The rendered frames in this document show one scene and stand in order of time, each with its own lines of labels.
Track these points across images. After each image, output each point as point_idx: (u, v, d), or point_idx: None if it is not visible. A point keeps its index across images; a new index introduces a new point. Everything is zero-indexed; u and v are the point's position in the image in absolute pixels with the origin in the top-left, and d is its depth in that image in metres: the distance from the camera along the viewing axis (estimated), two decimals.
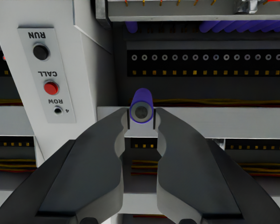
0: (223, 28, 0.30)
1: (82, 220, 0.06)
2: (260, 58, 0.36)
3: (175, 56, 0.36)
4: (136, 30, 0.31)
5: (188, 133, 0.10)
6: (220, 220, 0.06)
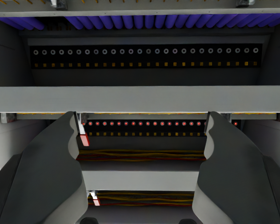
0: (91, 25, 0.36)
1: (82, 220, 0.06)
2: (142, 51, 0.42)
3: (70, 51, 0.42)
4: (22, 27, 0.37)
5: (242, 143, 0.09)
6: None
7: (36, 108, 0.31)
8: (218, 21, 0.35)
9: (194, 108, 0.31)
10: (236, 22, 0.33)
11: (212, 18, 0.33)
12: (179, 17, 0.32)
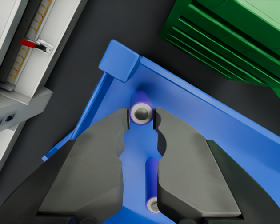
0: None
1: (82, 220, 0.06)
2: None
3: None
4: None
5: (188, 133, 0.10)
6: (220, 220, 0.06)
7: None
8: None
9: None
10: None
11: None
12: None
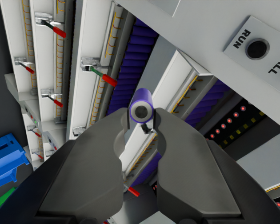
0: None
1: (82, 220, 0.06)
2: None
3: None
4: None
5: (188, 133, 0.10)
6: (220, 220, 0.06)
7: None
8: None
9: None
10: None
11: None
12: None
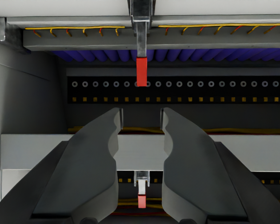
0: (153, 57, 0.31)
1: (82, 220, 0.06)
2: (203, 84, 0.35)
3: (116, 83, 0.35)
4: (71, 58, 0.32)
5: (195, 134, 0.10)
6: (226, 222, 0.06)
7: None
8: None
9: None
10: None
11: None
12: (265, 50, 0.27)
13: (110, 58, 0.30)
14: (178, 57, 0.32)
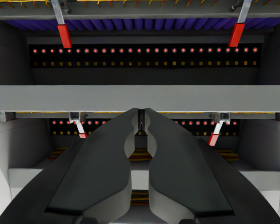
0: (93, 27, 0.38)
1: (82, 220, 0.06)
2: (141, 50, 0.42)
3: (69, 50, 0.42)
4: (27, 28, 0.38)
5: (178, 132, 0.10)
6: (213, 218, 0.06)
7: (35, 107, 0.31)
8: (215, 23, 0.36)
9: (194, 107, 0.31)
10: (231, 24, 0.35)
11: (208, 20, 0.34)
12: (177, 20, 0.34)
13: (57, 27, 0.37)
14: None
